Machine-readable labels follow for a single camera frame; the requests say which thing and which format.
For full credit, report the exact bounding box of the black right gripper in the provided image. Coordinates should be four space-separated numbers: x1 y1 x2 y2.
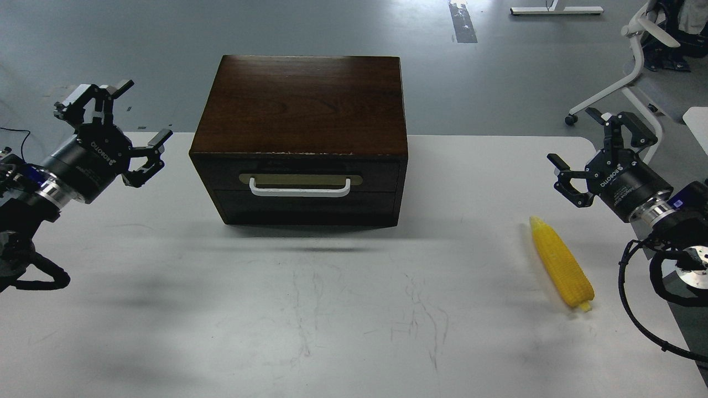
547 107 674 223

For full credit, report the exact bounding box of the white office chair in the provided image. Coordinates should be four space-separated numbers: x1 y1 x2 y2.
565 1 706 137

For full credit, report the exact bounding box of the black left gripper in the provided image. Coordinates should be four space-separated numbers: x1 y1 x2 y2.
40 79 174 205

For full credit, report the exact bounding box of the wooden drawer with white handle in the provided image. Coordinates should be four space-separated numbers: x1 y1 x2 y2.
200 159 400 192

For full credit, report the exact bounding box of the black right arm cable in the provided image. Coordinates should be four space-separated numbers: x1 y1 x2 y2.
618 238 708 364

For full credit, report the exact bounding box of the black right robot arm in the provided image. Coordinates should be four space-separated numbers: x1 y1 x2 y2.
547 107 706 290

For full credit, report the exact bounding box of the dark wooden cabinet box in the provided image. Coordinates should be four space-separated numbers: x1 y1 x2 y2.
189 55 409 227

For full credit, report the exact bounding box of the white desk foot bar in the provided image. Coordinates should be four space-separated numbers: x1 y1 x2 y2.
510 1 605 16

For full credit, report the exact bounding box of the white side table edge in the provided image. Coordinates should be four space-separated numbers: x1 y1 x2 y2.
683 106 708 155

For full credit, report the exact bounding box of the yellow corn cob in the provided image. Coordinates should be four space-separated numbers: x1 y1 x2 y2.
529 216 595 312

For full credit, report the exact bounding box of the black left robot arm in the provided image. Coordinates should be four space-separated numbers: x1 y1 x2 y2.
1 79 172 291

